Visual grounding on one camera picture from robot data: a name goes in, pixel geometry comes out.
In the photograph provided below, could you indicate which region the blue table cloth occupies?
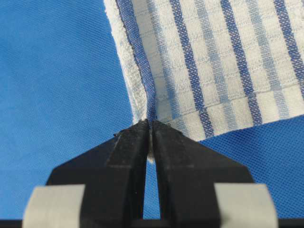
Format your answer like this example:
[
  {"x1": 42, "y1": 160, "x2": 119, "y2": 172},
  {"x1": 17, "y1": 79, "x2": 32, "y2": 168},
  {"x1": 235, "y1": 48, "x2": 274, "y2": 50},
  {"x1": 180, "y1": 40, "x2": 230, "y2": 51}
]
[{"x1": 0, "y1": 0, "x2": 304, "y2": 219}]

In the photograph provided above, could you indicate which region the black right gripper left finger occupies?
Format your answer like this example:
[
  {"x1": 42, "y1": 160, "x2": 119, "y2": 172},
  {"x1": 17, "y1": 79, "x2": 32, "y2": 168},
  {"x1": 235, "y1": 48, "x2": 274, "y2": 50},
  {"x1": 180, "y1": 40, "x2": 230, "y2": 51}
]
[{"x1": 23, "y1": 118, "x2": 149, "y2": 228}]

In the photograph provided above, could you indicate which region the blue white striped towel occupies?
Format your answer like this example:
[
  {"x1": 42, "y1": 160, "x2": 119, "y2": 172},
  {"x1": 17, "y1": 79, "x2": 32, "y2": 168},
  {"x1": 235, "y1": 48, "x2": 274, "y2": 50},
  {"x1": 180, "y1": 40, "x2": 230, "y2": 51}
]
[{"x1": 104, "y1": 0, "x2": 304, "y2": 141}]

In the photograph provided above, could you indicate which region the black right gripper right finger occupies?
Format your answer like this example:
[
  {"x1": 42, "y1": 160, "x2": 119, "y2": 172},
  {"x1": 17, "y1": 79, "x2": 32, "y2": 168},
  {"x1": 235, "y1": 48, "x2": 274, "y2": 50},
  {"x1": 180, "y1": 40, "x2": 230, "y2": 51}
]
[{"x1": 152, "y1": 120, "x2": 278, "y2": 228}]

